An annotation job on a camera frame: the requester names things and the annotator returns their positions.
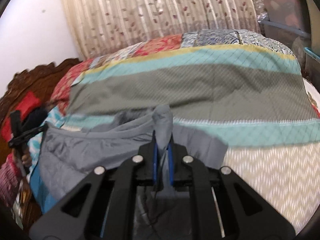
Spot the grey puffer jacket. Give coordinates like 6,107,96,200
37,104,229,240

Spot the person's left hand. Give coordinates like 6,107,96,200
22,153,32,167

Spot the dark garment by headboard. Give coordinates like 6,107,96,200
22,107,48,132

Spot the red cushion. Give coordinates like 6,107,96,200
1,91,42,142

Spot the red floral blanket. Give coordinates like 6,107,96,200
50,58,93,116

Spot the carved wooden headboard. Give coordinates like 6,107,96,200
0,57,83,160

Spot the striped quilted bedspread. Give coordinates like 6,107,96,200
30,28,320,235

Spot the beige leaf pattern curtain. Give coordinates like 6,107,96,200
62,0,264,59

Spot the clear plastic storage bin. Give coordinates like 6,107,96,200
258,0,313,55

